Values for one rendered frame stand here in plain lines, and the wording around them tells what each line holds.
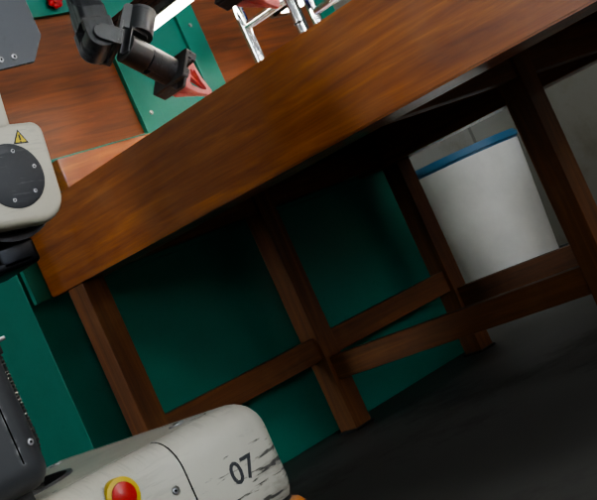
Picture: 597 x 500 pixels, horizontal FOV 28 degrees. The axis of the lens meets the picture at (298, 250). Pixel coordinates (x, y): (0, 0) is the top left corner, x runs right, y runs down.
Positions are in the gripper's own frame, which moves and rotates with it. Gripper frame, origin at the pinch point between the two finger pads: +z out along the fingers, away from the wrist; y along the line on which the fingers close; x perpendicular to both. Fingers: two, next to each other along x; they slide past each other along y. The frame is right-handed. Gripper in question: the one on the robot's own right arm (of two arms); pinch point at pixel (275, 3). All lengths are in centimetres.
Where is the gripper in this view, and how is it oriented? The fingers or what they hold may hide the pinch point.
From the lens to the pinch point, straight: 216.1
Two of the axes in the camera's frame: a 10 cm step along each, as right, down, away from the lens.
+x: -1.0, 8.7, -4.8
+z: 7.5, 3.8, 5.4
